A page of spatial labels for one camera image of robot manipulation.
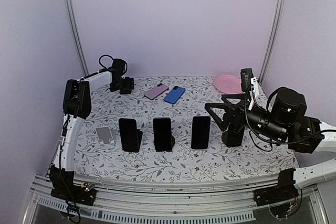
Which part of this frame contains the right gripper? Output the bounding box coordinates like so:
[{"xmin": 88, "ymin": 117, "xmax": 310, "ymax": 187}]
[{"xmin": 204, "ymin": 93, "xmax": 287, "ymax": 143}]

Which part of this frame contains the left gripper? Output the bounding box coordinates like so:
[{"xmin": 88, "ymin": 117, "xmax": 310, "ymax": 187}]
[{"xmin": 110, "ymin": 76, "xmax": 134, "ymax": 91}]

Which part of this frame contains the black phone blue edge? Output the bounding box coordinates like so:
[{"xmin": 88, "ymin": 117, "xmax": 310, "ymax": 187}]
[{"xmin": 191, "ymin": 116, "xmax": 211, "ymax": 150}]

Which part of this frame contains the white grey folding stand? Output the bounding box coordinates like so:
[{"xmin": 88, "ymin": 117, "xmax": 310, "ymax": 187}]
[{"xmin": 191, "ymin": 146, "xmax": 208, "ymax": 151}]

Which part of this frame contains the black folding phone stand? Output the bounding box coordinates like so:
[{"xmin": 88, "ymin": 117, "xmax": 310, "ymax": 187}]
[{"xmin": 137, "ymin": 129, "xmax": 143, "ymax": 152}]

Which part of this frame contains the black phone teal edge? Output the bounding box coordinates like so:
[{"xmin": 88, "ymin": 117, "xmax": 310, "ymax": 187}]
[{"xmin": 153, "ymin": 118, "xmax": 172, "ymax": 152}]

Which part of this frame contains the dark grey phone stand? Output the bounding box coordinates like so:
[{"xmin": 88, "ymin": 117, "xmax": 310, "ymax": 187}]
[{"xmin": 169, "ymin": 135, "xmax": 175, "ymax": 152}]

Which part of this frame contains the small black phone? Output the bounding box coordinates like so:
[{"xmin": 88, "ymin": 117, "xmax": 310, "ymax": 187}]
[{"xmin": 120, "ymin": 88, "xmax": 132, "ymax": 94}]

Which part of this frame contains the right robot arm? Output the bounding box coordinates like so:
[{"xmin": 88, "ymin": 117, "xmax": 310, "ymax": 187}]
[{"xmin": 205, "ymin": 87, "xmax": 335, "ymax": 154}]

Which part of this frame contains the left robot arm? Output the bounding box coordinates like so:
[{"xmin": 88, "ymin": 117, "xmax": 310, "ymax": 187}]
[{"xmin": 50, "ymin": 55, "xmax": 134, "ymax": 200}]

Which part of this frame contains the pink phone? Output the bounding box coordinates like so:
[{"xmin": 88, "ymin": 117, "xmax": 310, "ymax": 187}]
[{"xmin": 144, "ymin": 83, "xmax": 169, "ymax": 100}]

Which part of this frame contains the blue phone face down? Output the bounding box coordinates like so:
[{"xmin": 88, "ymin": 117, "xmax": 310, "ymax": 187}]
[{"xmin": 164, "ymin": 86, "xmax": 185, "ymax": 104}]

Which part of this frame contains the pink plastic plate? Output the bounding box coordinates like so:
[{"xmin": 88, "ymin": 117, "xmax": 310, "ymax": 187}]
[{"xmin": 214, "ymin": 74, "xmax": 242, "ymax": 94}]

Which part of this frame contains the floral patterned table mat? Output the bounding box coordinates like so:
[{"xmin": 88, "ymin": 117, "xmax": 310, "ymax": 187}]
[{"xmin": 74, "ymin": 77, "xmax": 298, "ymax": 183}]

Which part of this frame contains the left black cable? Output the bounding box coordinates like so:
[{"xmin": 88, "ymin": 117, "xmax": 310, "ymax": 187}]
[{"xmin": 98, "ymin": 54, "xmax": 115, "ymax": 71}]

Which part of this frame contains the black cable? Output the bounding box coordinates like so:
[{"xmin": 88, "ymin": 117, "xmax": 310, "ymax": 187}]
[
  {"xmin": 244, "ymin": 87, "xmax": 336, "ymax": 153},
  {"xmin": 98, "ymin": 54, "xmax": 115, "ymax": 71}
]

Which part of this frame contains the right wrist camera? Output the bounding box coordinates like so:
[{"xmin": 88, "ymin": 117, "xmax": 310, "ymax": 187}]
[{"xmin": 240, "ymin": 68, "xmax": 260, "ymax": 112}]

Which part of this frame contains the right black cable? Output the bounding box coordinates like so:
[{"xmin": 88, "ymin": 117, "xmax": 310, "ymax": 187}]
[{"xmin": 244, "ymin": 87, "xmax": 336, "ymax": 153}]

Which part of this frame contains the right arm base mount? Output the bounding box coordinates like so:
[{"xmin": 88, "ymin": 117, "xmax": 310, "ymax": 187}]
[{"xmin": 253, "ymin": 168, "xmax": 299, "ymax": 206}]

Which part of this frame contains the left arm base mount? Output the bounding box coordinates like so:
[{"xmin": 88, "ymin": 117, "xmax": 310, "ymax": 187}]
[{"xmin": 49, "ymin": 170, "xmax": 97, "ymax": 206}]

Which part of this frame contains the front aluminium rail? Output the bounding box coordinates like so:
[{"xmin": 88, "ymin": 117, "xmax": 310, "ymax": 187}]
[{"xmin": 23, "ymin": 176, "xmax": 329, "ymax": 223}]

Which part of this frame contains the left aluminium frame post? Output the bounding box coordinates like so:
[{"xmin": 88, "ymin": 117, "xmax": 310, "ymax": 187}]
[{"xmin": 64, "ymin": 0, "xmax": 89, "ymax": 76}]

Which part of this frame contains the aluminium frame post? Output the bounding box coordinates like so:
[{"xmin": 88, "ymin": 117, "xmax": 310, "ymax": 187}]
[
  {"xmin": 64, "ymin": 0, "xmax": 89, "ymax": 76},
  {"xmin": 258, "ymin": 0, "xmax": 285, "ymax": 85}
]

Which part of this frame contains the right aluminium frame post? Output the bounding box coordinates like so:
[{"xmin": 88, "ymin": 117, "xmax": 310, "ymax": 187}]
[{"xmin": 258, "ymin": 0, "xmax": 285, "ymax": 85}]

